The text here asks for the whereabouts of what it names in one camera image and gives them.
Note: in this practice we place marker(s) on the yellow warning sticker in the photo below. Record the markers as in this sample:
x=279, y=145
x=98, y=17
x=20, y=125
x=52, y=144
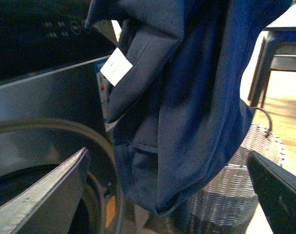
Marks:
x=111, y=206

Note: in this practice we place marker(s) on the grey wicker laundry basket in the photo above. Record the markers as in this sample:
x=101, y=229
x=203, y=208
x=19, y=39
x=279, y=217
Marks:
x=227, y=204

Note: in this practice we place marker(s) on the grey front-load washing machine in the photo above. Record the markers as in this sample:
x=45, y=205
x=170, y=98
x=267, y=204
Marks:
x=50, y=106

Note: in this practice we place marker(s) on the dark table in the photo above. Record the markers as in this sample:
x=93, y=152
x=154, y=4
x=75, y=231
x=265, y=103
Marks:
x=277, y=53

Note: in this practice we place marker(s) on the blue garment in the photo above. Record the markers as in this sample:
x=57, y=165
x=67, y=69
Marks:
x=176, y=107

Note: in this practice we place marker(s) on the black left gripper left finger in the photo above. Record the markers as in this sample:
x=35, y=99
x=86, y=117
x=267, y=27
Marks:
x=49, y=205

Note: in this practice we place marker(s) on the blue white label sticker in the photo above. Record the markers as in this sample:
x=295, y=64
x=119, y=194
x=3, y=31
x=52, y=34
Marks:
x=103, y=85

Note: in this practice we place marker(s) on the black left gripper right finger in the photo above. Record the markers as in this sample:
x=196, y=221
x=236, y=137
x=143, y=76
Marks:
x=276, y=191

